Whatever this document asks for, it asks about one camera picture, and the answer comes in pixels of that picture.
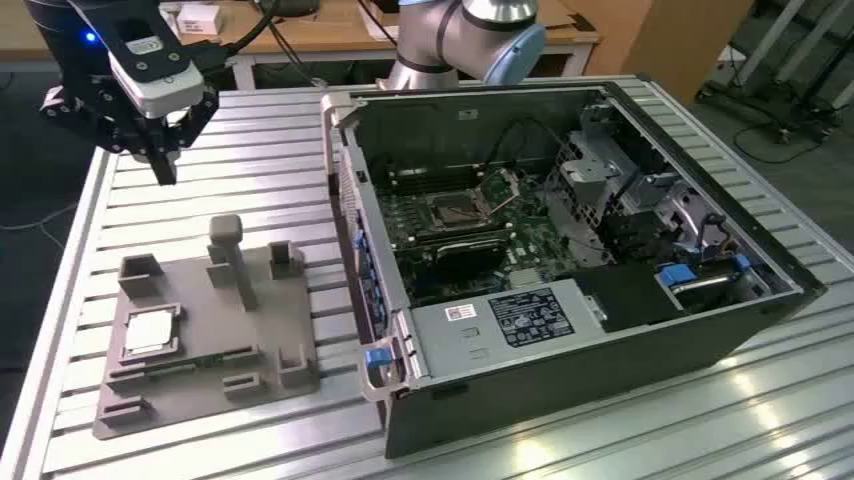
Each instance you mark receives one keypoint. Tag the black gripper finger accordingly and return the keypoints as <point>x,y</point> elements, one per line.
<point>80,115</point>
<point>200,120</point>

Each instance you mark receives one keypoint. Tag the silver CPU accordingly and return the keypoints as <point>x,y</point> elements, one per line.
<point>152,331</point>

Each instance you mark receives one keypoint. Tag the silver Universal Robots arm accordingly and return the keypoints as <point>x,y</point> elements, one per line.
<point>427,30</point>

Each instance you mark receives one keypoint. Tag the blue expansion slot retainer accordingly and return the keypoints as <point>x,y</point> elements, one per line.
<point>357,239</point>

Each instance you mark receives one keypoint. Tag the black RAM slot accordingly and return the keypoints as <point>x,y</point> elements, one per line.
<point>433,175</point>
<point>433,181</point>
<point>433,169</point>
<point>433,188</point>

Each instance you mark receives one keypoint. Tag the CPU socket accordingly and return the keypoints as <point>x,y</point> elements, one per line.
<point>456,210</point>

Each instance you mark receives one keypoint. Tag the small white box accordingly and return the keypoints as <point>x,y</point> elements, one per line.
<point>200,20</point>

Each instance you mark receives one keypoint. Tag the black monitor stand base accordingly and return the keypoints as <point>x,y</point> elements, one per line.
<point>296,4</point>

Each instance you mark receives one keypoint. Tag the wooden desk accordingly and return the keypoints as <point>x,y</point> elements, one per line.
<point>333,25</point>

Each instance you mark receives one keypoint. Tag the open cardboard box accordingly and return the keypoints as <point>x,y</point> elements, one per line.
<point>380,20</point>

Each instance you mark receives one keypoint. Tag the grey parts rack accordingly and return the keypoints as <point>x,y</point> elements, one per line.
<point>213,320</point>

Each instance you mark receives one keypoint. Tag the green RAM stick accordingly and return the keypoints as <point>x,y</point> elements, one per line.
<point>186,363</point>

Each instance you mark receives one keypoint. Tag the black graphics card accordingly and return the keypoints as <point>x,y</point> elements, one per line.
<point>467,262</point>

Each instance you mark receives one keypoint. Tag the blue case latch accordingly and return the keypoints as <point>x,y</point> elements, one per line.
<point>376,357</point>

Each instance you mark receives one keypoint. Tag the green motherboard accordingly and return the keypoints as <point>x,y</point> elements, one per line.
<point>533,245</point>

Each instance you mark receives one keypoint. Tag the silver metal drive cage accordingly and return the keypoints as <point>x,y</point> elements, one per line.
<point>587,170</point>

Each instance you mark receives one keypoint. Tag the grey power supply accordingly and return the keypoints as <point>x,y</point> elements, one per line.
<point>453,345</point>

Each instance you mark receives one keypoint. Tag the small silver heatsink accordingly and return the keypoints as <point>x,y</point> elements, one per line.
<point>531,278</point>

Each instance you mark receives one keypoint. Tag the flat brown cardboard sheet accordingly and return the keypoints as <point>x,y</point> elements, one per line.
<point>567,10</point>

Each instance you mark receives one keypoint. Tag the wooden cabinet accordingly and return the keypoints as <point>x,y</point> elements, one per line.
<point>667,45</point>

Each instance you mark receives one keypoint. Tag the black plastic shroud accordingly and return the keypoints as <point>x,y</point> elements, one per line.
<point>627,300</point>

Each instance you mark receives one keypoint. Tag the black open PC case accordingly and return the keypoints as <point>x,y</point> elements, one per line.
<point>533,400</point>

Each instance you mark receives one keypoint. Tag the hard disk in blue carrier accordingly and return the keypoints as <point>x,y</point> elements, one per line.
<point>675,276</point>

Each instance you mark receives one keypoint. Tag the black wheeled cart base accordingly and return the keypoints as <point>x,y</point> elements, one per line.
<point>754,107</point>

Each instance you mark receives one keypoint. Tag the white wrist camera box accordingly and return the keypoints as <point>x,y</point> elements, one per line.
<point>166,90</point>

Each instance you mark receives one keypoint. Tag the white metal frame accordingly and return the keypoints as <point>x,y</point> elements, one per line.
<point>767,35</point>

